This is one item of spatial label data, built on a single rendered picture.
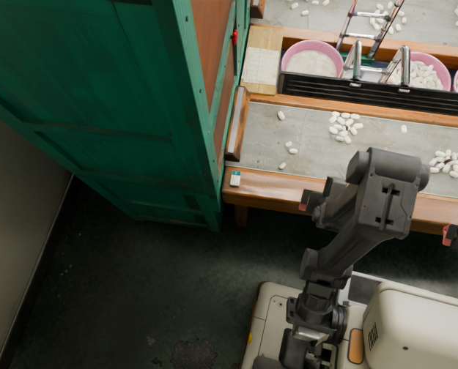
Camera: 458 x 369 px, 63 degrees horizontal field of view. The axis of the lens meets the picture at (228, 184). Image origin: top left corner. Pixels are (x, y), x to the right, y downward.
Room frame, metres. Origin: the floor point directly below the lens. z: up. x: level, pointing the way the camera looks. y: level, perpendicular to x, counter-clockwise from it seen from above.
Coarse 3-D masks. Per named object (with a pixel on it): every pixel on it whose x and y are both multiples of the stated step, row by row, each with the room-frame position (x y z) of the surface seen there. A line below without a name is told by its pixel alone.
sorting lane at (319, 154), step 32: (256, 128) 0.67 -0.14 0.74; (288, 128) 0.65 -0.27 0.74; (320, 128) 0.64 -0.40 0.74; (384, 128) 0.61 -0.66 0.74; (416, 128) 0.60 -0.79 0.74; (448, 128) 0.58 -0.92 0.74; (256, 160) 0.53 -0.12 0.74; (288, 160) 0.51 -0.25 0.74; (320, 160) 0.50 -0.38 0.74; (448, 192) 0.32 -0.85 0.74
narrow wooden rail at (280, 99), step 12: (252, 96) 0.81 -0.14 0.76; (264, 96) 0.80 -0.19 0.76; (276, 96) 0.79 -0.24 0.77; (288, 96) 0.79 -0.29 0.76; (312, 108) 0.73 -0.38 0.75; (324, 108) 0.72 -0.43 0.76; (336, 108) 0.71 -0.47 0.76; (348, 108) 0.70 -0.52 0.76; (360, 108) 0.70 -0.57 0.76; (372, 108) 0.69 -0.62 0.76; (384, 108) 0.69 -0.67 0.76; (408, 120) 0.63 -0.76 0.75; (420, 120) 0.62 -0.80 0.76; (432, 120) 0.61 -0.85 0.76; (444, 120) 0.61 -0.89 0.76; (456, 120) 0.60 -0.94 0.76
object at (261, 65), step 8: (248, 48) 1.03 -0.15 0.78; (256, 48) 1.03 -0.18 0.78; (248, 56) 0.99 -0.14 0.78; (256, 56) 0.99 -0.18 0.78; (264, 56) 0.98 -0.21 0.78; (272, 56) 0.98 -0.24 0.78; (248, 64) 0.95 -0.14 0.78; (256, 64) 0.95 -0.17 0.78; (264, 64) 0.94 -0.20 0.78; (272, 64) 0.94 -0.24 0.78; (248, 72) 0.91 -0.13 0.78; (256, 72) 0.91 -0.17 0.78; (264, 72) 0.90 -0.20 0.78; (272, 72) 0.90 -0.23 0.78; (248, 80) 0.87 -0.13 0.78; (256, 80) 0.87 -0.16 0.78; (264, 80) 0.87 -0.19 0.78; (272, 80) 0.86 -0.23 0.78
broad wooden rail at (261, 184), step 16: (224, 176) 0.46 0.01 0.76; (240, 176) 0.46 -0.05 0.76; (256, 176) 0.45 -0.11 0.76; (272, 176) 0.44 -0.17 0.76; (288, 176) 0.44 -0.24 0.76; (224, 192) 0.40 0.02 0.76; (240, 192) 0.39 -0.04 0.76; (256, 192) 0.39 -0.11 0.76; (272, 192) 0.38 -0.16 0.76; (288, 192) 0.38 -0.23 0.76; (320, 192) 0.36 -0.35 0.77; (272, 208) 0.35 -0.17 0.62; (288, 208) 0.34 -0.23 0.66; (416, 208) 0.26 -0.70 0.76; (432, 208) 0.26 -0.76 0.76; (448, 208) 0.25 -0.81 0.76; (416, 224) 0.21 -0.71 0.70; (432, 224) 0.20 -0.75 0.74
